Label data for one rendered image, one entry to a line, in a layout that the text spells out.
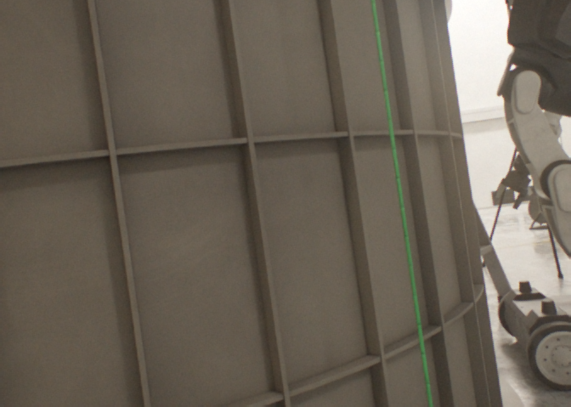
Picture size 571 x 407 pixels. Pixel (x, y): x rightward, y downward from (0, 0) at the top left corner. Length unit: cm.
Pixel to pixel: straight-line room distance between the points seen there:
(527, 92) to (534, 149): 20
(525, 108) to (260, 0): 127
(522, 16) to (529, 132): 39
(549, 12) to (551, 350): 106
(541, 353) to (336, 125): 117
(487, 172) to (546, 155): 745
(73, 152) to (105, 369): 29
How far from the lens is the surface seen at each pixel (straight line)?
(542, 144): 205
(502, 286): 306
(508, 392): 184
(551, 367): 191
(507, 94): 206
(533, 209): 639
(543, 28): 203
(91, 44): 82
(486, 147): 951
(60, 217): 79
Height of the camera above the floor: 69
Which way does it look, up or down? level
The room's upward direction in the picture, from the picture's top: 8 degrees counter-clockwise
